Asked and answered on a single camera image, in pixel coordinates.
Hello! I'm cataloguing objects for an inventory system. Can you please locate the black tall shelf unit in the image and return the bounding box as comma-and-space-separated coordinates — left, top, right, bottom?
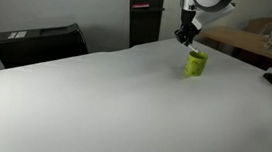
124, 0, 166, 51

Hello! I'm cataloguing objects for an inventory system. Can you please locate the wooden side table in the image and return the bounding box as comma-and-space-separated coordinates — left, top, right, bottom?
199, 24, 272, 64

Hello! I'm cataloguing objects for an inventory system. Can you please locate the black computer tower case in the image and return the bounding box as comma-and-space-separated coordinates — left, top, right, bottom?
0, 15, 92, 77

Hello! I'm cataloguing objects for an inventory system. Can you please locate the pink book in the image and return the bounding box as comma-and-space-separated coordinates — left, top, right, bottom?
130, 1, 151, 11

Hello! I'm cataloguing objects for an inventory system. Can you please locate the brown cardboard box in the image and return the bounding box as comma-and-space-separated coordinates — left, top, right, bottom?
246, 14, 272, 36

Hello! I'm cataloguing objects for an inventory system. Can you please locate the green mug with print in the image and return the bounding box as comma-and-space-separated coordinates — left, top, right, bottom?
183, 50, 210, 79

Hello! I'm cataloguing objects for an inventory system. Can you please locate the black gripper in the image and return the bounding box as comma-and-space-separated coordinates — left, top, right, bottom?
172, 8, 204, 49

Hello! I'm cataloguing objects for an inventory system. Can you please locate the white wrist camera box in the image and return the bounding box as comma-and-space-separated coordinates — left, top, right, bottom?
190, 0, 236, 35

